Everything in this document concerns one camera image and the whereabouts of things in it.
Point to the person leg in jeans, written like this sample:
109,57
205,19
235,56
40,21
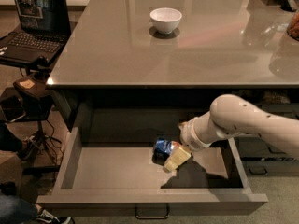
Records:
14,210

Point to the white ceramic bowl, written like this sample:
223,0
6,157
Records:
165,19

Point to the blue pepsi can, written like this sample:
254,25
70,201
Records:
162,150

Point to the open grey top drawer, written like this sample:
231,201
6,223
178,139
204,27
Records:
107,169

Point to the black laptop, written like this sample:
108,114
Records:
43,32

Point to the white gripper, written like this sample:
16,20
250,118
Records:
189,138

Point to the yellow sticky note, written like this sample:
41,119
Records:
27,84

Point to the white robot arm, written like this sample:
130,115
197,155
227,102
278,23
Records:
228,117

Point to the grey middle side drawer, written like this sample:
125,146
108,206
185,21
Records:
252,148

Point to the grey lower side drawer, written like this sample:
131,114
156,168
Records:
272,168

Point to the black and white sneaker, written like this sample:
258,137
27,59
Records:
48,218

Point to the black drawer handle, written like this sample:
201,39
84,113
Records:
152,211

